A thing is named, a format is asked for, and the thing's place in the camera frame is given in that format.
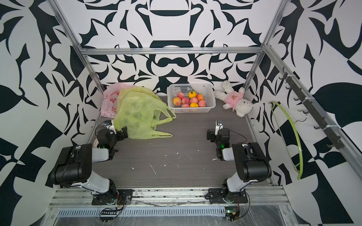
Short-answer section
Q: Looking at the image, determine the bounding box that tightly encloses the green plastic bag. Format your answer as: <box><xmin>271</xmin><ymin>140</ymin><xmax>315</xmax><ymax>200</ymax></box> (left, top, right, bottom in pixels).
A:
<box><xmin>113</xmin><ymin>87</ymin><xmax>176</xmax><ymax>139</ymax></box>

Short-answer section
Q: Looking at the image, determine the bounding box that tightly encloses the white plastic basket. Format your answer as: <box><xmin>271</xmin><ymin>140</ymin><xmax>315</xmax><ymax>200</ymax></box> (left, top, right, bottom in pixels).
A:
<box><xmin>167</xmin><ymin>84</ymin><xmax>216</xmax><ymax>113</ymax></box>

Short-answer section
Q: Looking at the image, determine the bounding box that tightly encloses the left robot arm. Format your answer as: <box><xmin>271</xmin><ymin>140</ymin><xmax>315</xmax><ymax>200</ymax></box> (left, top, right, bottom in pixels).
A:
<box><xmin>50</xmin><ymin>125</ymin><xmax>128</xmax><ymax>202</ymax></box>

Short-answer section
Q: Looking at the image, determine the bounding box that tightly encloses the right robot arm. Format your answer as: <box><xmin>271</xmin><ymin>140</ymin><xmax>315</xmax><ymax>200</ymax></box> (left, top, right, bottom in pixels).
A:
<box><xmin>206</xmin><ymin>129</ymin><xmax>272</xmax><ymax>195</ymax></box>

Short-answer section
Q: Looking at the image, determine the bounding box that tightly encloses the pink plastic bag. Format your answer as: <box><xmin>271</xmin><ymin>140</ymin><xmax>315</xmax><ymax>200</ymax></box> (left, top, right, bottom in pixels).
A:
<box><xmin>100</xmin><ymin>82</ymin><xmax>135</xmax><ymax>119</ymax></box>

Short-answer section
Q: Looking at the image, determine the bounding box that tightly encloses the pink peach upper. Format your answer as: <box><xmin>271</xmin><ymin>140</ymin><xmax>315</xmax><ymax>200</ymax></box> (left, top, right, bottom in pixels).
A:
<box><xmin>190</xmin><ymin>97</ymin><xmax>199</xmax><ymax>104</ymax></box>

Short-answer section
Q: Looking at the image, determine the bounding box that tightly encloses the pink peach top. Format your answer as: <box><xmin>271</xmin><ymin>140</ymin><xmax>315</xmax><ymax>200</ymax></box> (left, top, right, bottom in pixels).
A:
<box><xmin>177</xmin><ymin>92</ymin><xmax>185</xmax><ymax>99</ymax></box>

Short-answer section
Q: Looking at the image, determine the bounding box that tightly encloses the small round clock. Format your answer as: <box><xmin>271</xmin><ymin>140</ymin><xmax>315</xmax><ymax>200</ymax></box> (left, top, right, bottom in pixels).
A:
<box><xmin>92</xmin><ymin>138</ymin><xmax>99</xmax><ymax>148</ymax></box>

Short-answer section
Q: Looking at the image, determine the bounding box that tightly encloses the white plush bunny pink shirt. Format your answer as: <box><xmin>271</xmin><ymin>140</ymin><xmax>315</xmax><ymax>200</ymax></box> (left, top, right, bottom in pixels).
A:
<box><xmin>214</xmin><ymin>81</ymin><xmax>253</xmax><ymax>118</ymax></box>

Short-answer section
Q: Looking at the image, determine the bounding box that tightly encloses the yellow orange fruit with leaf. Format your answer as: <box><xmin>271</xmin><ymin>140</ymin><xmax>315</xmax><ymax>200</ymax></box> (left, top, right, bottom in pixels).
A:
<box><xmin>188</xmin><ymin>90</ymin><xmax>197</xmax><ymax>99</ymax></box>

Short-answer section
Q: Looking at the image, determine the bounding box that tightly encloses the green hoop hanger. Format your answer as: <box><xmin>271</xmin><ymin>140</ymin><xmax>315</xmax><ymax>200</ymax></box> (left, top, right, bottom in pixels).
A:
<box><xmin>268</xmin><ymin>101</ymin><xmax>304</xmax><ymax>180</ymax></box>

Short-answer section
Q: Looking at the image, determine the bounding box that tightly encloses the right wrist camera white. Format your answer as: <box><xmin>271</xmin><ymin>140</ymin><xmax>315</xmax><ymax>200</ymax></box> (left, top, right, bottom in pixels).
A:
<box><xmin>215</xmin><ymin>120</ymin><xmax>223</xmax><ymax>136</ymax></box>

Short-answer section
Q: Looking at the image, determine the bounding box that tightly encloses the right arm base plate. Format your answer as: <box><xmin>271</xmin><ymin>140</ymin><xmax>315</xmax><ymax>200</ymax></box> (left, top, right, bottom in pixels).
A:
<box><xmin>205</xmin><ymin>188</ymin><xmax>248</xmax><ymax>204</ymax></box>

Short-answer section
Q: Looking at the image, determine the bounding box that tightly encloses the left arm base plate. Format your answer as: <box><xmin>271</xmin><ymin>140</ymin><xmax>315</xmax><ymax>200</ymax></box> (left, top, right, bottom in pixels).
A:
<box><xmin>91</xmin><ymin>189</ymin><xmax>134</xmax><ymax>206</ymax></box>

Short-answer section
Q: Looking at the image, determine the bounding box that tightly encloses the black wall hook rack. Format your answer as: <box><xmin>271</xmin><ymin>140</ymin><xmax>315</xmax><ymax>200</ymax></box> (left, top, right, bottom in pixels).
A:
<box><xmin>280</xmin><ymin>68</ymin><xmax>345</xmax><ymax>149</ymax></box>

